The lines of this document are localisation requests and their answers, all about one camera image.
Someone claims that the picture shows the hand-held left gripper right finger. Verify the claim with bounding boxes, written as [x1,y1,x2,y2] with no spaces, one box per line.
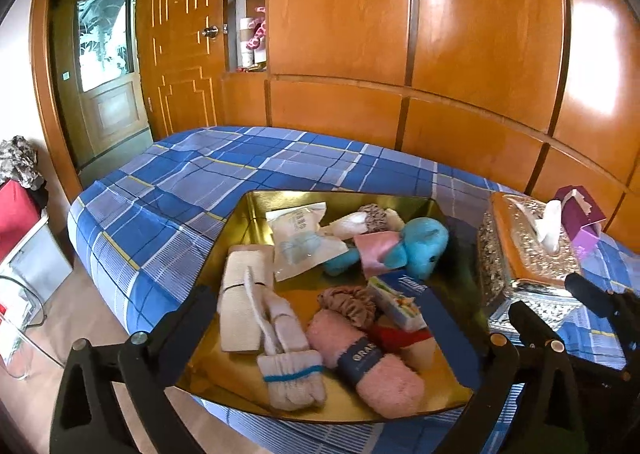
[417,289,588,454]

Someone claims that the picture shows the wooden wardrobe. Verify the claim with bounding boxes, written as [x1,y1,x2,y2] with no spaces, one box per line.
[220,0,640,239]

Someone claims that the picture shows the gold metal tray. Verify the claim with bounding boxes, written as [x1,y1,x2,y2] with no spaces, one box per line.
[177,190,493,424]

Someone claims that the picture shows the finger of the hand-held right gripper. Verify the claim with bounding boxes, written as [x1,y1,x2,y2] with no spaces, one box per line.
[565,273,640,370]
[507,300,556,349]

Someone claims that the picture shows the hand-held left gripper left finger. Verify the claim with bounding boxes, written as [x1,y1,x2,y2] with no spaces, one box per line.
[48,285,216,454]

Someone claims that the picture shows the pink yarn skein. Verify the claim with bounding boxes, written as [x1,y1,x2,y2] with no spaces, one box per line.
[306,309,426,420]

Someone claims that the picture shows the white wet wipes packet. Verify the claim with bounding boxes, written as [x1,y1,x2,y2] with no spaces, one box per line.
[265,202,349,282]

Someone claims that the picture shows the bed with blue plaid sheet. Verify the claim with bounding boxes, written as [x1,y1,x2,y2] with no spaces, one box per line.
[67,126,640,454]

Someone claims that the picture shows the white facial tissue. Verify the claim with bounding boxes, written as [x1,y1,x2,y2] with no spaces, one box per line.
[534,200,563,255]

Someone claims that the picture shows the blue pocket tissue pack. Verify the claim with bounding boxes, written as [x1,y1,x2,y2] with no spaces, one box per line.
[367,270,431,332]

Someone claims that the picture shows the teal plush elephant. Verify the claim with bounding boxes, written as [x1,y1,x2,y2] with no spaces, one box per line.
[321,217,450,281]

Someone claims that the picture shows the silver embossed tissue box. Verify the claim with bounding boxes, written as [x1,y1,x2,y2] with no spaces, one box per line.
[477,192,583,335]

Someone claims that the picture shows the purple carton box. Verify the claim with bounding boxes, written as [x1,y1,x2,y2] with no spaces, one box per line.
[553,185,608,255]

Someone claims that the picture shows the wooden door with frosted glass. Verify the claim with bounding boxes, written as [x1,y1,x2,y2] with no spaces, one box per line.
[50,0,153,169]

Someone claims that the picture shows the pink plush toy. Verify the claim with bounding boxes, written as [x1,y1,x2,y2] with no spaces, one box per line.
[247,6,268,52]

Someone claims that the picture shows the patterned crumpled cloth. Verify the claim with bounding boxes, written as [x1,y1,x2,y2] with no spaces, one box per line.
[0,135,46,189]

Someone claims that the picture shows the brown fabric scrunchie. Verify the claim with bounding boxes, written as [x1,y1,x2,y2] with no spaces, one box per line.
[357,204,388,235]
[318,286,377,329]

